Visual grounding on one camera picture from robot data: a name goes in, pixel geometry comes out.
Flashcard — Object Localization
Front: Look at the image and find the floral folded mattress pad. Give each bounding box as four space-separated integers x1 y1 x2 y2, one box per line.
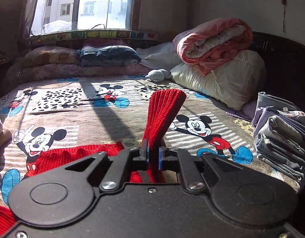
4 46 150 85

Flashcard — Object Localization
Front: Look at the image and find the window with frame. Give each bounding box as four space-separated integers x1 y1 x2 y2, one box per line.
21 0 141 38

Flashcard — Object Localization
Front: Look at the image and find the cream white pillow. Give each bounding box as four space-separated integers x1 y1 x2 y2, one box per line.
171 50 266 110

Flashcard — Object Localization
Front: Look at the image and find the colourful alphabet foam mat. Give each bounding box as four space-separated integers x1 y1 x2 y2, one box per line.
29 29 159 43

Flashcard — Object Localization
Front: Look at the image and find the pink rolled quilt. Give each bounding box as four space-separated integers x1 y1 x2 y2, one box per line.
173 18 253 76

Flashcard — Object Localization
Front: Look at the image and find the dark wooden headboard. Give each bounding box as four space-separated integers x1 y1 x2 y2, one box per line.
249 31 305 112

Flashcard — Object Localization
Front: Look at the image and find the dark blue folded garment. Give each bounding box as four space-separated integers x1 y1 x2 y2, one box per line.
77 45 141 67

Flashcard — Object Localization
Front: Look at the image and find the small grey plush toy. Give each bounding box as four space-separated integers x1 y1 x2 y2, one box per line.
145 69 172 82

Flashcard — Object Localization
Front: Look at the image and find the Mickey Mouse bed blanket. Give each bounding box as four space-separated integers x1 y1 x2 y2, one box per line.
0 76 301 206

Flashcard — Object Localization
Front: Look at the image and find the white cloth by pillow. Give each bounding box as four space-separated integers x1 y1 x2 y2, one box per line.
136 42 182 71

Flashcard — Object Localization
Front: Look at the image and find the red knitted sweater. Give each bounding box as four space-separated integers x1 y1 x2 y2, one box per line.
0 89 186 236

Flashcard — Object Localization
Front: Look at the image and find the stack of folded grey clothes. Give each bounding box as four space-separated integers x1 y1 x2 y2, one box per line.
251 92 305 191

